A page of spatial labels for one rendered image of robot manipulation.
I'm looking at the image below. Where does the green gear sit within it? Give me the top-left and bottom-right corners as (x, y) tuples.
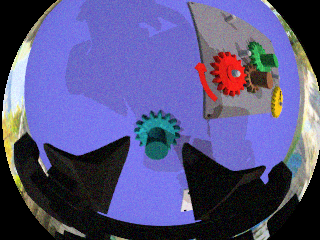
(248, 41), (279, 72)

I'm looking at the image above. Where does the brown gear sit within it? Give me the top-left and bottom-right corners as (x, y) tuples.
(243, 64), (273, 93)

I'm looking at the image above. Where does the red gear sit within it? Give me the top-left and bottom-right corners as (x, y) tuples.
(211, 52), (247, 97)

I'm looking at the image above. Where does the red curved arrow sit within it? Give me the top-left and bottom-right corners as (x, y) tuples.
(195, 63), (217, 101)

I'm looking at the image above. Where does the teal gear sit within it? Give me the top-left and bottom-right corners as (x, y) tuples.
(135, 109), (180, 160)

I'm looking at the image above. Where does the yellow gear with black stripe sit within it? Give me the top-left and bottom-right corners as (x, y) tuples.
(271, 87), (283, 117)

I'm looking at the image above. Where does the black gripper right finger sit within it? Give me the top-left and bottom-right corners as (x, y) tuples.
(181, 143), (267, 220)

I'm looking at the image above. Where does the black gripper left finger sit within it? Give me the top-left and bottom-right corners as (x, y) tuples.
(43, 135), (131, 215)

